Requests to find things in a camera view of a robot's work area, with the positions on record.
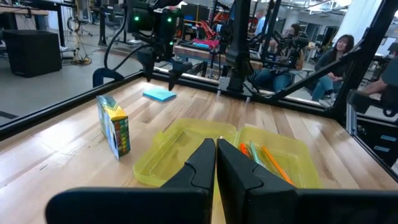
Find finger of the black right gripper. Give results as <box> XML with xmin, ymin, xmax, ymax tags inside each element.
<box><xmin>136</xmin><ymin>46</ymin><xmax>156</xmax><ymax>82</ymax></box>
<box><xmin>169</xmin><ymin>60</ymin><xmax>193</xmax><ymax>91</ymax></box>

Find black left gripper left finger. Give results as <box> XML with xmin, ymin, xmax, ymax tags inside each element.
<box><xmin>45</xmin><ymin>138</ymin><xmax>216</xmax><ymax>224</ymax></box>

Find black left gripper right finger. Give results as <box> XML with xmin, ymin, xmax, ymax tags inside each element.
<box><xmin>216</xmin><ymin>138</ymin><xmax>398</xmax><ymax>224</ymax></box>

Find blue sticky note pad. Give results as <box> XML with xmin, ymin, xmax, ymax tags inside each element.
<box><xmin>142</xmin><ymin>88</ymin><xmax>177</xmax><ymax>103</ymax></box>

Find orange pencil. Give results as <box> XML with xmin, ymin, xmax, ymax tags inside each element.
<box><xmin>261</xmin><ymin>144</ymin><xmax>295</xmax><ymax>187</ymax></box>

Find green pencil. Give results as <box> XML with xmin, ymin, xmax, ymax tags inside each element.
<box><xmin>248</xmin><ymin>141</ymin><xmax>261</xmax><ymax>166</ymax></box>

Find yellow translucent pencil case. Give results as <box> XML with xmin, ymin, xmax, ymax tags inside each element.
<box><xmin>132</xmin><ymin>117</ymin><xmax>323</xmax><ymax>190</ymax></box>

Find yellow green crayon box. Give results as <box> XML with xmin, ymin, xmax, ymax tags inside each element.
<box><xmin>95</xmin><ymin>95</ymin><xmax>131</xmax><ymax>161</ymax></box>

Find person's forearm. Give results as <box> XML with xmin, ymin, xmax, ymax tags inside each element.
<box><xmin>360</xmin><ymin>55</ymin><xmax>398</xmax><ymax>97</ymax></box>

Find wooden workbench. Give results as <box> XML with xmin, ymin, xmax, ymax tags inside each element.
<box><xmin>172</xmin><ymin>45</ymin><xmax>265</xmax><ymax>71</ymax></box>

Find red pink bag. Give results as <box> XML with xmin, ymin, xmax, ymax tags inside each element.
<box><xmin>192</xmin><ymin>37</ymin><xmax>220</xmax><ymax>50</ymax></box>

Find person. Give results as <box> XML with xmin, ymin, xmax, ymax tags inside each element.
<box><xmin>312</xmin><ymin>34</ymin><xmax>356</xmax><ymax>103</ymax></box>
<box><xmin>254</xmin><ymin>9</ymin><xmax>269</xmax><ymax>37</ymax></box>
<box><xmin>253</xmin><ymin>23</ymin><xmax>307</xmax><ymax>94</ymax></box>

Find black cabinet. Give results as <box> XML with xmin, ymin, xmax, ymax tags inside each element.
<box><xmin>2</xmin><ymin>29</ymin><xmax>62</xmax><ymax>78</ymax></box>

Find black control box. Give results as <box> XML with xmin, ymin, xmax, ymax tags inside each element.
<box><xmin>354</xmin><ymin>114</ymin><xmax>398</xmax><ymax>170</ymax></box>

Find wooden desk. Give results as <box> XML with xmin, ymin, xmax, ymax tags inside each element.
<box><xmin>0</xmin><ymin>4</ymin><xmax>50</xmax><ymax>16</ymax></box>

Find black padded armrest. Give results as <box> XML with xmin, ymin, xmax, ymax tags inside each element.
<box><xmin>346</xmin><ymin>89</ymin><xmax>398</xmax><ymax>118</ymax></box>

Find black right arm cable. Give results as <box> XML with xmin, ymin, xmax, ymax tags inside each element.
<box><xmin>103</xmin><ymin>0</ymin><xmax>150</xmax><ymax>73</ymax></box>

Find black frame bracket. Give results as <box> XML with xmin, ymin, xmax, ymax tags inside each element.
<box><xmin>92</xmin><ymin>67</ymin><xmax>125</xmax><ymax>88</ymax></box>

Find coiled yellow cable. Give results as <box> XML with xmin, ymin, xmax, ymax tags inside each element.
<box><xmin>70</xmin><ymin>55</ymin><xmax>93</xmax><ymax>66</ymax></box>

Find black aluminium table frame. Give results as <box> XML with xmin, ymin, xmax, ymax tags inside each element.
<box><xmin>0</xmin><ymin>0</ymin><xmax>398</xmax><ymax>184</ymax></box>

